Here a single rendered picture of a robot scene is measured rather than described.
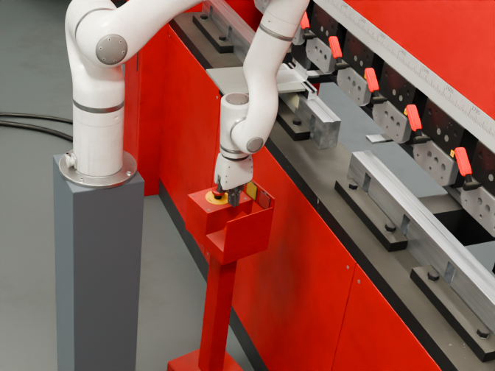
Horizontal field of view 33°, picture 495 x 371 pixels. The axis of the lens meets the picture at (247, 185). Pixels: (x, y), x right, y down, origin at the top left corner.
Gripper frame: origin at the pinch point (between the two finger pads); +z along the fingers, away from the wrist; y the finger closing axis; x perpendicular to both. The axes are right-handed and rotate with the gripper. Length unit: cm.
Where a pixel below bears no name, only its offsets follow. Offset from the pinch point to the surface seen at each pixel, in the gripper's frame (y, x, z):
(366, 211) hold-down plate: -23.1, 28.2, -4.2
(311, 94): -42.1, -19.3, -10.8
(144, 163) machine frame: -36, -118, 70
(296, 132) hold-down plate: -32.4, -13.4, -3.3
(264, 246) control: -7.9, 5.0, 17.4
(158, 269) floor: -15, -70, 86
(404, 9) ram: -33, 21, -57
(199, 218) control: 5.9, -8.2, 9.9
